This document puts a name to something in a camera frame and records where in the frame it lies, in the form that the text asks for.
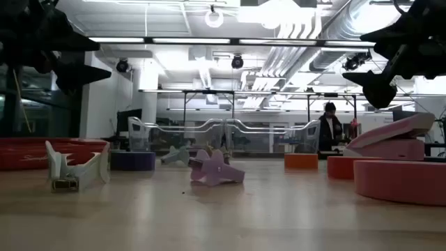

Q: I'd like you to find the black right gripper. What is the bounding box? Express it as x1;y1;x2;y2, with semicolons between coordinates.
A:
341;0;446;110

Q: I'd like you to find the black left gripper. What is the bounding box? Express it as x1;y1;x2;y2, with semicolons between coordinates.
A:
0;0;112;96

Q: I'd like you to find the pink stapler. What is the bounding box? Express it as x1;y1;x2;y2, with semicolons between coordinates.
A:
343;112;436;162

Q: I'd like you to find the red stapler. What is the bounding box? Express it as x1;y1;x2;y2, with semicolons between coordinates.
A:
0;137;112;172

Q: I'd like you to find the red tape roll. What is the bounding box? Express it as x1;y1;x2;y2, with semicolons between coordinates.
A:
326;155;384;181

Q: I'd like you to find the purple tape roll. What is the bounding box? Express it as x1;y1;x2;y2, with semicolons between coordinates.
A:
110;150;157;172

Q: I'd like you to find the pink tape roll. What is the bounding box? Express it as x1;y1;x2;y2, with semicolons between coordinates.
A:
353;159;446;206

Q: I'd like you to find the blue staple remover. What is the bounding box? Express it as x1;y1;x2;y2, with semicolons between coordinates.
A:
160;145;191;166

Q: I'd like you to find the pale grey-green staple remover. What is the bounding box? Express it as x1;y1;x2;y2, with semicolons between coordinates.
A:
45;139;112;193

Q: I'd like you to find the black computer monitor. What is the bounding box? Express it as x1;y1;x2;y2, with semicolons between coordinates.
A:
116;108;143;135
392;109;419;121

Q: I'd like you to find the small red object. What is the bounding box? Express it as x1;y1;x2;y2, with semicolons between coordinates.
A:
349;118;360;139

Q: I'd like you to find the person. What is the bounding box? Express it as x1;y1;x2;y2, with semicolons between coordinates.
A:
317;102;344;153

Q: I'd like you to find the clear plastic bin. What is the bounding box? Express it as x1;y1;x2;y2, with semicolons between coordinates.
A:
127;116;226;153
224;118;321;154

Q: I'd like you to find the long ceiling light bar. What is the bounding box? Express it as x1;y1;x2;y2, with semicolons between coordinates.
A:
89;36;377;49

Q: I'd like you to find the black hanging camera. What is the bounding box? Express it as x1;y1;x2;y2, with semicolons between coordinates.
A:
115;58;132;74
341;50;373;73
231;54;245;70

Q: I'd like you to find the silver ventilation duct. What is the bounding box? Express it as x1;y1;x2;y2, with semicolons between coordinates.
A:
308;0;401;73

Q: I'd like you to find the yellow cable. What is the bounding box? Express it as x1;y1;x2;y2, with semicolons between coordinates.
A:
13;68;33;134

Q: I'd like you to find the white ring light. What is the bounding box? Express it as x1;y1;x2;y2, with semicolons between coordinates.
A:
204;5;225;29

